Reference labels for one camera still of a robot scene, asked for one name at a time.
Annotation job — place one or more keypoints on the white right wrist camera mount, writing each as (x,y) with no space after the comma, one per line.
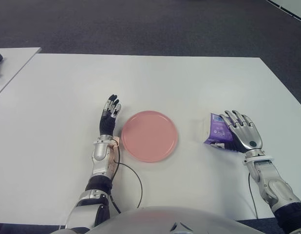
(257,159)

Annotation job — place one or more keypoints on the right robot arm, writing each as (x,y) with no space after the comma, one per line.
(274,190)

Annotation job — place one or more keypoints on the purple tissue paper pack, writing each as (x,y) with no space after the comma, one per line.
(217,129)

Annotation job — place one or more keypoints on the tan left wrist camera mount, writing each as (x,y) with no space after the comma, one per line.
(112,161)

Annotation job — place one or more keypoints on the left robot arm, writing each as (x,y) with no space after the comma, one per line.
(99,151)

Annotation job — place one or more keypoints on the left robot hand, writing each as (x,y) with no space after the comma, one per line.
(106,124)

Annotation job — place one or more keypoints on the pink round plate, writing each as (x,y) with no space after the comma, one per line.
(150,136)

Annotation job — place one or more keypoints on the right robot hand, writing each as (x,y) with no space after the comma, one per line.
(248,136)

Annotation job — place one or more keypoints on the silver robot torso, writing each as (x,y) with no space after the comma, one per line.
(150,221)

